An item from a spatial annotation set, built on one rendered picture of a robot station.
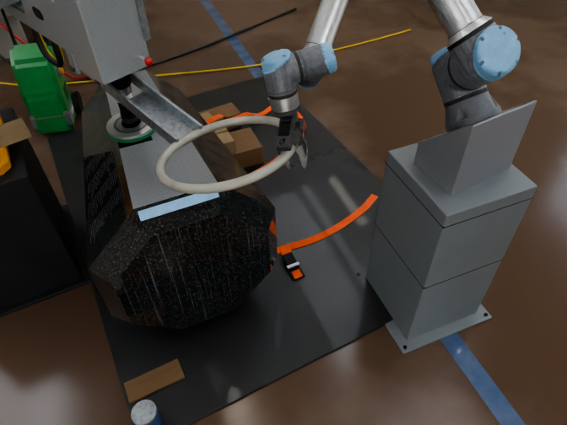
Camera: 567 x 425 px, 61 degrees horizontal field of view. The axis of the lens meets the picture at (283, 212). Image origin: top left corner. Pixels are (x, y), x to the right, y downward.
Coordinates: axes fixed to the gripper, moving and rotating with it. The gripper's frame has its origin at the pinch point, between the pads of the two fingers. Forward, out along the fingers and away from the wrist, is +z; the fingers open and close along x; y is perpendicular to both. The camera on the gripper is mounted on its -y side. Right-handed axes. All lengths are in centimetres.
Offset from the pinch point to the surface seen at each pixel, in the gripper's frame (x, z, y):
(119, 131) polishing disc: 85, -4, 28
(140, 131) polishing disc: 76, -2, 30
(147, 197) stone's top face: 59, 9, -3
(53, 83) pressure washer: 206, 7, 131
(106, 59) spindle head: 70, -36, 20
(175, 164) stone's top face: 57, 7, 17
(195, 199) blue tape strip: 43.3, 14.6, 2.5
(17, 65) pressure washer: 221, -10, 125
